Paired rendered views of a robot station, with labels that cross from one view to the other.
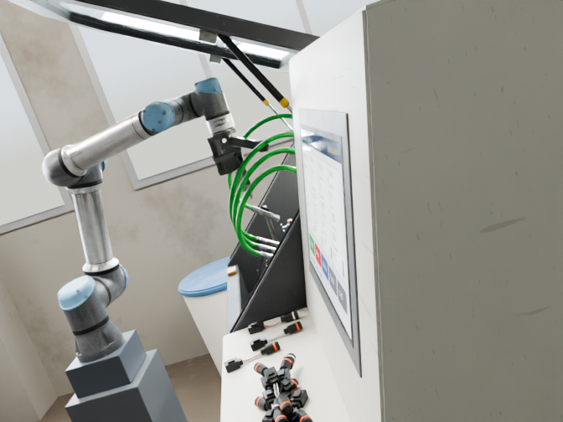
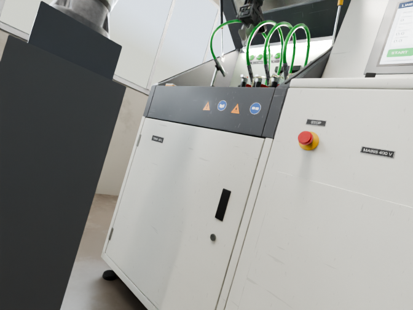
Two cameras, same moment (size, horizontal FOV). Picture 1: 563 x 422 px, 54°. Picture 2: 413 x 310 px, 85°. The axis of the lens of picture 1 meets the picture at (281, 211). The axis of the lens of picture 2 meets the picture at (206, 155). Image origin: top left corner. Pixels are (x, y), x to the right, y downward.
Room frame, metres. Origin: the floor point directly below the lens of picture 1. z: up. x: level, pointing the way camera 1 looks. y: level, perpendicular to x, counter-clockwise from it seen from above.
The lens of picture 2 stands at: (0.94, 0.85, 0.68)
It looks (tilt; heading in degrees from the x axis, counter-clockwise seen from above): 1 degrees up; 312
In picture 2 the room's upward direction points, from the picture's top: 16 degrees clockwise
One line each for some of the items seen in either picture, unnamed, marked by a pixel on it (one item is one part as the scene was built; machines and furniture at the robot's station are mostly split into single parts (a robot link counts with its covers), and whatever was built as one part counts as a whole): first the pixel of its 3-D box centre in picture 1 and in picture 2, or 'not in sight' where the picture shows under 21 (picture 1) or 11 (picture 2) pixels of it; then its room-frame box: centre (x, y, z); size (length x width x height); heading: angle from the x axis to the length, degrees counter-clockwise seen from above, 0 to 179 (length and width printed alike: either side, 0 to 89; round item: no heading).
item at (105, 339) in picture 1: (95, 335); (83, 16); (1.65, 0.68, 0.95); 0.15 x 0.15 x 0.10
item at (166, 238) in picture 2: not in sight; (167, 208); (1.61, 0.24, 0.44); 0.65 x 0.02 x 0.68; 1
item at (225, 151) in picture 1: (228, 152); (251, 11); (1.60, 0.09, 1.37); 0.09 x 0.08 x 0.12; 91
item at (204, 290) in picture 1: (237, 318); not in sight; (3.02, 0.45, 0.31); 0.51 x 0.51 x 0.62
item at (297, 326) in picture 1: (276, 335); not in sight; (1.13, 0.10, 0.99); 0.12 x 0.02 x 0.02; 101
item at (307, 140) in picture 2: not in sight; (306, 139); (1.16, 0.25, 0.80); 0.05 x 0.04 x 0.05; 1
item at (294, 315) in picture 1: (273, 321); not in sight; (1.21, 0.10, 0.99); 0.12 x 0.02 x 0.02; 86
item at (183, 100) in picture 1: (178, 110); not in sight; (1.62, 0.19, 1.53); 0.11 x 0.11 x 0.08; 72
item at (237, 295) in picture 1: (241, 316); (200, 107); (1.61, 0.22, 0.87); 0.62 x 0.04 x 0.16; 1
